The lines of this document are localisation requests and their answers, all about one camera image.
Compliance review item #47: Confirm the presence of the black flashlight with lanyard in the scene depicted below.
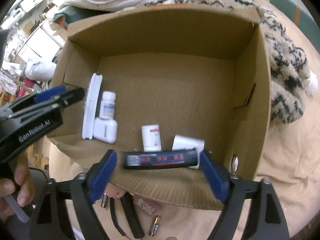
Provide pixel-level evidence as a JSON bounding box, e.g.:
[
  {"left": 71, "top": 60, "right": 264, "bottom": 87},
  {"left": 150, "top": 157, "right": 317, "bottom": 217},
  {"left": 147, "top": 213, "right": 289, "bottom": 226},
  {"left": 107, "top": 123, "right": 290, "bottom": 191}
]
[{"left": 109, "top": 192, "right": 145, "bottom": 239}]

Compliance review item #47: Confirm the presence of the cardboard box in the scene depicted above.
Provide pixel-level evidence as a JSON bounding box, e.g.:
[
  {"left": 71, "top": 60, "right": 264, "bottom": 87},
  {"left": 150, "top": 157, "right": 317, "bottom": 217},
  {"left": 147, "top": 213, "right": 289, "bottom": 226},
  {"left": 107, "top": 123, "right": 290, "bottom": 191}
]
[{"left": 46, "top": 4, "right": 272, "bottom": 210}]

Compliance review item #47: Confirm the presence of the beige black patterned fleece blanket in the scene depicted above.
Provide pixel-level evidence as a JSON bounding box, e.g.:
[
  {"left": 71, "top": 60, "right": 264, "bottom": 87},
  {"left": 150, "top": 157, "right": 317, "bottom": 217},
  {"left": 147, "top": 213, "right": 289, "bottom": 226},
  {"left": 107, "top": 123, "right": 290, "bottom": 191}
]
[{"left": 140, "top": 0, "right": 319, "bottom": 125}]

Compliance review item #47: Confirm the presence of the teal bed side cushion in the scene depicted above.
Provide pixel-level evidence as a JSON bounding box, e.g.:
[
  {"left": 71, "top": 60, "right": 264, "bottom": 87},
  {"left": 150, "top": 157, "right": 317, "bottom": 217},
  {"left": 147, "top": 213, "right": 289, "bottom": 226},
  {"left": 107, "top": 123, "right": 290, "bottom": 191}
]
[{"left": 54, "top": 5, "right": 110, "bottom": 30}]

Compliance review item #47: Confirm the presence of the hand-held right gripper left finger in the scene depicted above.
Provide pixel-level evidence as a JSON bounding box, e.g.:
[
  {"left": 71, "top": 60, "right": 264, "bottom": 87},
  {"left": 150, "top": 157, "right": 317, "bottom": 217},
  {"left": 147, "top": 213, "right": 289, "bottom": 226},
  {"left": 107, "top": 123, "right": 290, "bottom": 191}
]
[{"left": 29, "top": 149, "right": 118, "bottom": 240}]

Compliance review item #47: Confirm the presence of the white earbuds case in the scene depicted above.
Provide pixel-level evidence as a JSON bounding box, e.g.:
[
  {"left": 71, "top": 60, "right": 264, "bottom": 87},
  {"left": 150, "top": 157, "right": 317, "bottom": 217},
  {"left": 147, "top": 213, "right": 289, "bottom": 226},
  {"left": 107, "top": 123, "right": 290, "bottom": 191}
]
[{"left": 93, "top": 118, "right": 118, "bottom": 144}]

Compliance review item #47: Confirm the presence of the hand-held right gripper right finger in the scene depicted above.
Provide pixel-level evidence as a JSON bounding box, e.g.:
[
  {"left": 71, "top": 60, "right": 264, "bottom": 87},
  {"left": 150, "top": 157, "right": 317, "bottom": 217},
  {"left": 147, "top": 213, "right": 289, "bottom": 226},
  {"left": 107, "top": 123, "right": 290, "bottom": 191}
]
[{"left": 199, "top": 149, "right": 290, "bottom": 240}]

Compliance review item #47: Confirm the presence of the pink hair clip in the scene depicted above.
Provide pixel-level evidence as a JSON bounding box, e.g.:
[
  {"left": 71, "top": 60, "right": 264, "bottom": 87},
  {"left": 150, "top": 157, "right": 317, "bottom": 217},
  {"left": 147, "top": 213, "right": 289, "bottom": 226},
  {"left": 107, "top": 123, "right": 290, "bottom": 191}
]
[{"left": 106, "top": 183, "right": 125, "bottom": 198}]

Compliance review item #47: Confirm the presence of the white hanging cloth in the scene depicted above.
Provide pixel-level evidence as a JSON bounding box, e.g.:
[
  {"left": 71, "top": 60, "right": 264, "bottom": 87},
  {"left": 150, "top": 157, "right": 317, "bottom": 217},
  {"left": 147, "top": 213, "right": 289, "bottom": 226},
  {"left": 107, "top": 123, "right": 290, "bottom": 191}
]
[{"left": 0, "top": 30, "right": 25, "bottom": 95}]

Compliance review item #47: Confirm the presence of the white plastic bag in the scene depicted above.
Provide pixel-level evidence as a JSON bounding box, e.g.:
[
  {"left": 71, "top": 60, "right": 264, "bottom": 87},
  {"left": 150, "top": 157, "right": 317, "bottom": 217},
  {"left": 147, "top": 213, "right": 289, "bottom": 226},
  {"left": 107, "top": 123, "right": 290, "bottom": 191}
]
[{"left": 25, "top": 55, "right": 57, "bottom": 82}]

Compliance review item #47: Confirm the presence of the white pill bottle blue label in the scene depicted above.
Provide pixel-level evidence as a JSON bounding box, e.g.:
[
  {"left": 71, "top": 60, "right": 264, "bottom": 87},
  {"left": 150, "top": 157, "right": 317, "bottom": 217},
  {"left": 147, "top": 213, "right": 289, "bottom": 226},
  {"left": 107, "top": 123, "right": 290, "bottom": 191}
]
[{"left": 99, "top": 91, "right": 117, "bottom": 120}]

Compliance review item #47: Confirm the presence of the white bottle red label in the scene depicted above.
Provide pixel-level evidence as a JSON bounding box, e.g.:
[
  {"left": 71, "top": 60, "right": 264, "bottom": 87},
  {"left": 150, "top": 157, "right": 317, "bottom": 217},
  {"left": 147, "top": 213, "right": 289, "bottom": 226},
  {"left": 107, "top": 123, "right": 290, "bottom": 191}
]
[{"left": 141, "top": 124, "right": 162, "bottom": 152}]

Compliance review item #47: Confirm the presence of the person's left hand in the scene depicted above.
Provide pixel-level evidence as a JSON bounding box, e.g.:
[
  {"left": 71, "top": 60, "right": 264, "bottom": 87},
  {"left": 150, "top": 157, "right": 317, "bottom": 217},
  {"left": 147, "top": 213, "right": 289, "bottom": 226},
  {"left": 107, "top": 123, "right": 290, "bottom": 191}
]
[{"left": 0, "top": 161, "right": 35, "bottom": 220}]

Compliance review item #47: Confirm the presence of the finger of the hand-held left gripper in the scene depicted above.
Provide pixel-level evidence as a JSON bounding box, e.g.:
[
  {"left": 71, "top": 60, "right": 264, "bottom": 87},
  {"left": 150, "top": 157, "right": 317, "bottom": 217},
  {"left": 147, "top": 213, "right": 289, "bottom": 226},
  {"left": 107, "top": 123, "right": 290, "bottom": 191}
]
[
  {"left": 7, "top": 87, "right": 85, "bottom": 119},
  {"left": 0, "top": 86, "right": 67, "bottom": 117}
]

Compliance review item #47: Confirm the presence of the teal headboard cushion orange stripe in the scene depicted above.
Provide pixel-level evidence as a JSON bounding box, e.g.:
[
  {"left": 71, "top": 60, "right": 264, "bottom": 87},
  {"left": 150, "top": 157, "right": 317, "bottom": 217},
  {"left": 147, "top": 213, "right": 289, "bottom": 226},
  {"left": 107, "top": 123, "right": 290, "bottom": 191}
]
[{"left": 270, "top": 0, "right": 315, "bottom": 38}]

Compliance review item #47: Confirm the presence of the white remote control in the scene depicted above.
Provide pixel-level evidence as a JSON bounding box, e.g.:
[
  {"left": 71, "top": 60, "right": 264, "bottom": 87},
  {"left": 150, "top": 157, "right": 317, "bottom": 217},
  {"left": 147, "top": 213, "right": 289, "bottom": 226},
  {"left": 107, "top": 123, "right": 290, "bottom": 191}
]
[{"left": 82, "top": 73, "right": 103, "bottom": 140}]

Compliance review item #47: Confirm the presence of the black power bank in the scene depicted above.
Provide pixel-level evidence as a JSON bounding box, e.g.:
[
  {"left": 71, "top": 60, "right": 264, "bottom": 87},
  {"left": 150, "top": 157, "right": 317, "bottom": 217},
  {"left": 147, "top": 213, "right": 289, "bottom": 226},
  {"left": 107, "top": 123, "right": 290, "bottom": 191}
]
[{"left": 122, "top": 149, "right": 198, "bottom": 171}]

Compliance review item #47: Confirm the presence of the white kitchen base cabinet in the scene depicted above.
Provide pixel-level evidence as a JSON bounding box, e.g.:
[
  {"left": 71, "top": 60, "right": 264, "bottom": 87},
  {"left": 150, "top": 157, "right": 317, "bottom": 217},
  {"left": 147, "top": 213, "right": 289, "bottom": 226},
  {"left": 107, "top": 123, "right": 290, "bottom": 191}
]
[{"left": 24, "top": 20, "right": 66, "bottom": 63}]

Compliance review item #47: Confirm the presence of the white charger plug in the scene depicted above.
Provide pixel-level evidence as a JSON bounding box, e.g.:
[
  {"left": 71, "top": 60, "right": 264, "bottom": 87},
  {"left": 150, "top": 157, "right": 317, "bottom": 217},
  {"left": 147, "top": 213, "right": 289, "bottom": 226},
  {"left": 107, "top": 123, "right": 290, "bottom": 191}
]
[{"left": 172, "top": 134, "right": 205, "bottom": 169}]

